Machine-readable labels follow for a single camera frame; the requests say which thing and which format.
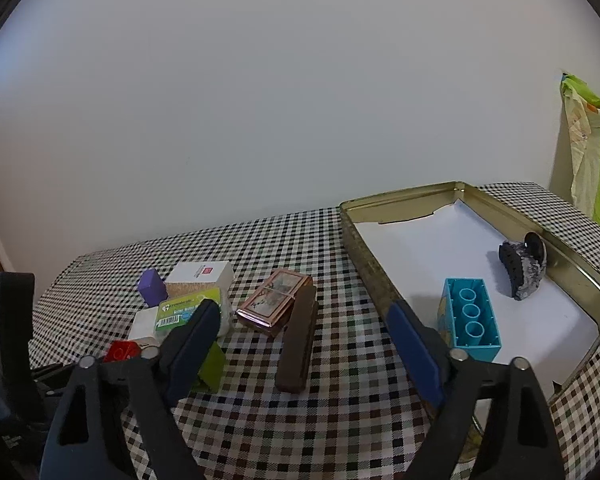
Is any eraser with green label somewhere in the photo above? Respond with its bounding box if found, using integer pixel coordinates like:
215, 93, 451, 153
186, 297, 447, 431
154, 287, 233, 341

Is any checkered tablecloth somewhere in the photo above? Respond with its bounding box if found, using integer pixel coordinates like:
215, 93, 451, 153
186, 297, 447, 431
30, 182, 600, 480

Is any white box with cork side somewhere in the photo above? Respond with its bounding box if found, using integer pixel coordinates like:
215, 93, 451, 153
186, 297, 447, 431
165, 261, 235, 301

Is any red toy block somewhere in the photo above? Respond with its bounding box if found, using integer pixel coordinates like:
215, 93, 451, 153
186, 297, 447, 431
101, 340, 143, 363

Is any blue toy block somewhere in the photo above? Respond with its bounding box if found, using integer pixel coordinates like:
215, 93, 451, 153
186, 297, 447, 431
437, 277, 502, 363

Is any purple toy block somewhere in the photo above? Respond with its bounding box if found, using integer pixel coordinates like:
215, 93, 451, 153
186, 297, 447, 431
136, 268, 167, 306

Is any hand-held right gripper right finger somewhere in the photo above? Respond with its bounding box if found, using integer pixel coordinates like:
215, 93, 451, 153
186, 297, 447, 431
386, 300, 566, 480

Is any pink window toy piece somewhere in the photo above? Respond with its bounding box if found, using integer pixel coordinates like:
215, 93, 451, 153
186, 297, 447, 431
236, 269, 315, 338

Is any green toy block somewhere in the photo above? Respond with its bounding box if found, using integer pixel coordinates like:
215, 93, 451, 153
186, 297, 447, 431
190, 342, 227, 395

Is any brown ladder toy piece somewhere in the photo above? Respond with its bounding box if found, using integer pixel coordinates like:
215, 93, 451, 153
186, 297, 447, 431
274, 285, 319, 393

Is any black grey hair claw clip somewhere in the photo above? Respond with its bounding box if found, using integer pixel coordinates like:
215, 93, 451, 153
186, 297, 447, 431
497, 232, 548, 301

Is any gold tin box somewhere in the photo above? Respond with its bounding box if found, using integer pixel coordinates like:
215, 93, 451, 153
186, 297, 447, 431
339, 181, 600, 456

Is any green printed cloth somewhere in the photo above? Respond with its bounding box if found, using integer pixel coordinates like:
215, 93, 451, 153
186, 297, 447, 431
560, 74, 600, 238

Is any white paper lining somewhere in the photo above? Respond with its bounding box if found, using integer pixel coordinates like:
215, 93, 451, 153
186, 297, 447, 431
354, 199, 600, 396

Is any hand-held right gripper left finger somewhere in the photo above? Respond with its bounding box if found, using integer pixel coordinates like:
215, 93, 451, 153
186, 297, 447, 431
39, 299, 222, 480

